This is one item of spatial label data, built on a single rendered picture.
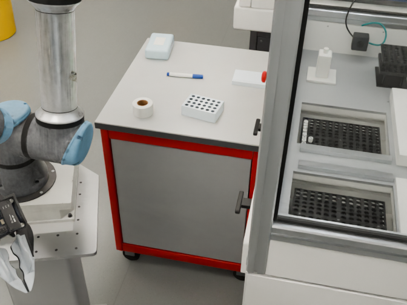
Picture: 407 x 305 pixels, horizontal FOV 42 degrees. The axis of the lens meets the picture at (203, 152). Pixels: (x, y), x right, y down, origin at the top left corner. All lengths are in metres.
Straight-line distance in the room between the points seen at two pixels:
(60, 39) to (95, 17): 3.09
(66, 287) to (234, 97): 0.86
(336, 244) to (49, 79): 0.72
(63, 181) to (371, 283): 0.84
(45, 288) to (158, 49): 0.99
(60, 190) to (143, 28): 2.76
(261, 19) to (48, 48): 1.20
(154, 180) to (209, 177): 0.21
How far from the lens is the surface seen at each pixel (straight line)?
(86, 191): 1.57
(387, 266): 1.07
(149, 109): 1.81
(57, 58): 1.25
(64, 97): 1.28
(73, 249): 1.42
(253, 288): 1.16
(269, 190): 0.94
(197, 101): 1.83
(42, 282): 1.70
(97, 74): 3.56
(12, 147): 1.38
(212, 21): 4.21
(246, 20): 2.27
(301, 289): 1.14
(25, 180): 1.45
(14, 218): 0.88
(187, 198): 1.95
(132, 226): 2.15
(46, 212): 1.47
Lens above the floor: 1.82
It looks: 40 degrees down
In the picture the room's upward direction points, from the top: 1 degrees clockwise
